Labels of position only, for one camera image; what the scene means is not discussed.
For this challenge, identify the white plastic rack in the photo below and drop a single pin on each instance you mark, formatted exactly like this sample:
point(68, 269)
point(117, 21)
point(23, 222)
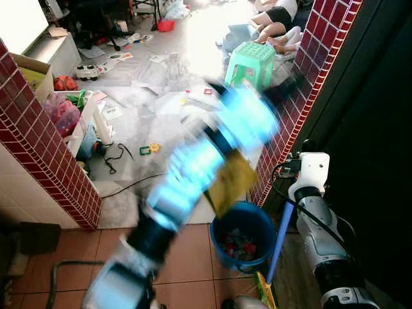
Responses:
point(101, 125)

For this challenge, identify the grey robot leg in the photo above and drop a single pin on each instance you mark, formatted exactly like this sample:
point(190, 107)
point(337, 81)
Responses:
point(239, 302)

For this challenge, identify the blue plastic bucket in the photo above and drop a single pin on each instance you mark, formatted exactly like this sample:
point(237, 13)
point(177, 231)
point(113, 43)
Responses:
point(222, 254)

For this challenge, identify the green plastic stool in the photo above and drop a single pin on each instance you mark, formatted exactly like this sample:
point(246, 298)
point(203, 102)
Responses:
point(252, 55)

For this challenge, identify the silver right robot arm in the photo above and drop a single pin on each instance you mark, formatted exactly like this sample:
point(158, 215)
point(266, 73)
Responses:
point(322, 244)

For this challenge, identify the white toy car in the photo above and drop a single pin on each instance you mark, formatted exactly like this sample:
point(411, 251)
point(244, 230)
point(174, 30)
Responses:
point(87, 72)

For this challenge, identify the dark grey block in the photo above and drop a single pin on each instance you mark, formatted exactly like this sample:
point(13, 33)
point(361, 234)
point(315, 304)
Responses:
point(40, 237)

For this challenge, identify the open cardboard box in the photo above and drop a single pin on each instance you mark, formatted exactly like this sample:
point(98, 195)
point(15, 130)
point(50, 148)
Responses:
point(38, 67)

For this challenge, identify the pink bag of toys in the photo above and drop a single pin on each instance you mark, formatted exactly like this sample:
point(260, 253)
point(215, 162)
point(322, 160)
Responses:
point(61, 114)

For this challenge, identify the red bowl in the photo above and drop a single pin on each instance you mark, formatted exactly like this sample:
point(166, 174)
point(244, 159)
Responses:
point(165, 26)

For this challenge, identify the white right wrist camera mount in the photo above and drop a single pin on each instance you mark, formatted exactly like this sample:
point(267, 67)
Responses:
point(312, 168)

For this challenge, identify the small yellow toy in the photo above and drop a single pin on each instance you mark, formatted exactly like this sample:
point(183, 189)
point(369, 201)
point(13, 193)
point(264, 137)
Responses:
point(153, 149)

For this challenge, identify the black office chair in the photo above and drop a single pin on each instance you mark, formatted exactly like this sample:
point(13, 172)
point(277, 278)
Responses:
point(96, 16)

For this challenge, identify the red ball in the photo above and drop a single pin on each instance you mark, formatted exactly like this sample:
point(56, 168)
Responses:
point(64, 84)

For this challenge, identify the white low cabinet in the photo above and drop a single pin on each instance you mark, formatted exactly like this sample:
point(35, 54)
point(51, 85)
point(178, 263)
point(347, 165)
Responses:
point(58, 50)

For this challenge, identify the person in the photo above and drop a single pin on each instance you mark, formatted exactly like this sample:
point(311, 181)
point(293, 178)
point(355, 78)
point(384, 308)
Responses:
point(278, 29)

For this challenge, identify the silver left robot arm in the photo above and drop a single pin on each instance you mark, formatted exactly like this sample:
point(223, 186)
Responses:
point(193, 167)

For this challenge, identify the pale blue plastic toy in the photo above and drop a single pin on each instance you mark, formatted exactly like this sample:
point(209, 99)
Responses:
point(237, 35)

